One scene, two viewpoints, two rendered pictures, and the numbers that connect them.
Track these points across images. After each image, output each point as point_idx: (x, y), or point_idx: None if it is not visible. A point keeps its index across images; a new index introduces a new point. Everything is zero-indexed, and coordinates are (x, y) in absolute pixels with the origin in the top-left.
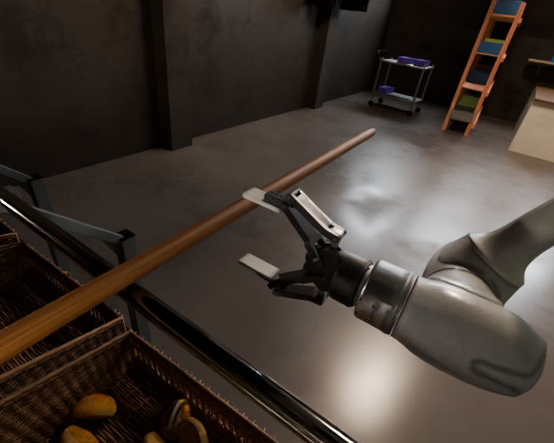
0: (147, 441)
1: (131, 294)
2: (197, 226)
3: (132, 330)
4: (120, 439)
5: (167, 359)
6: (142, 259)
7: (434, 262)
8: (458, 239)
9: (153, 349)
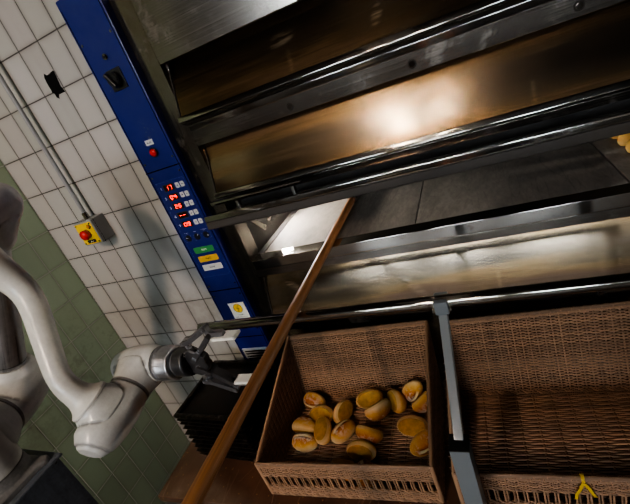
0: (366, 442)
1: None
2: (275, 334)
3: (428, 467)
4: (399, 452)
5: (377, 465)
6: (288, 308)
7: (126, 396)
8: (102, 401)
9: (395, 465)
